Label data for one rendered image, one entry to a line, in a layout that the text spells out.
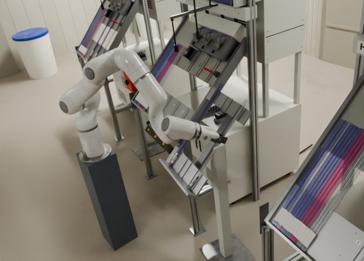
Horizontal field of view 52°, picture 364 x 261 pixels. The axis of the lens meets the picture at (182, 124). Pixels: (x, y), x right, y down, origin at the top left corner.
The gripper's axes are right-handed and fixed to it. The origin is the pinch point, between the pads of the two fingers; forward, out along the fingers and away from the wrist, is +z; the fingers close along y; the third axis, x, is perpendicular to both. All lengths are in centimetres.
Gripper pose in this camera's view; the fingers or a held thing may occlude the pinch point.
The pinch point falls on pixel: (221, 138)
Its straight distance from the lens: 176.0
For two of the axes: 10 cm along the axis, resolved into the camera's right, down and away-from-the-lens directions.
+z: 8.1, 2.1, 5.5
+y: -4.4, -4.2, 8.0
